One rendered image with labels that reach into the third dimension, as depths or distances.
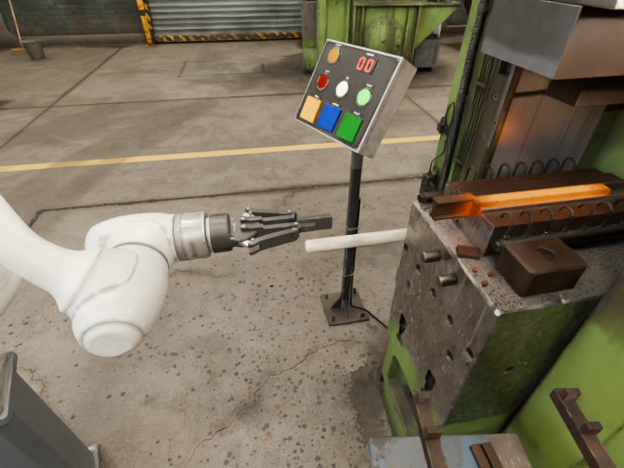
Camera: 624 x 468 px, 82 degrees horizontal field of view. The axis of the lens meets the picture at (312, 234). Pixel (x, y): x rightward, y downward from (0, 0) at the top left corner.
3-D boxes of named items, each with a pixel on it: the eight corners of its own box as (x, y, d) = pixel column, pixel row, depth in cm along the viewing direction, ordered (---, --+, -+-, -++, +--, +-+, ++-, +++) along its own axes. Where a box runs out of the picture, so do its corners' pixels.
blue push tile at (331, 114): (330, 132, 112) (340, 109, 110) (316, 125, 117) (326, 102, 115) (333, 133, 113) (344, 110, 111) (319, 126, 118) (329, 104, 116)
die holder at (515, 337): (441, 426, 91) (498, 313, 64) (389, 311, 120) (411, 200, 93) (628, 387, 99) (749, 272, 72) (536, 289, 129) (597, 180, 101)
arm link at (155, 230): (188, 244, 75) (180, 286, 64) (109, 253, 73) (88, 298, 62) (175, 199, 69) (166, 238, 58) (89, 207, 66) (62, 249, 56)
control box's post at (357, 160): (341, 311, 180) (358, 90, 113) (339, 305, 183) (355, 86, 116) (348, 310, 180) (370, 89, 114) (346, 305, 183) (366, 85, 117)
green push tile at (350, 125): (351, 143, 106) (362, 119, 104) (334, 135, 111) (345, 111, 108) (355, 145, 107) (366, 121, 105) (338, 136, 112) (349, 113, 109)
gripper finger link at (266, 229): (240, 223, 68) (240, 227, 67) (298, 218, 69) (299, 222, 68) (242, 240, 70) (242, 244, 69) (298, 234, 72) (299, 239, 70)
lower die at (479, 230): (483, 255, 76) (496, 224, 70) (439, 204, 91) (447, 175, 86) (650, 233, 82) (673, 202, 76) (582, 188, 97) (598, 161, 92)
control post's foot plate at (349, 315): (328, 328, 172) (328, 316, 166) (318, 294, 189) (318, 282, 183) (370, 321, 175) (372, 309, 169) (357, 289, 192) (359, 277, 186)
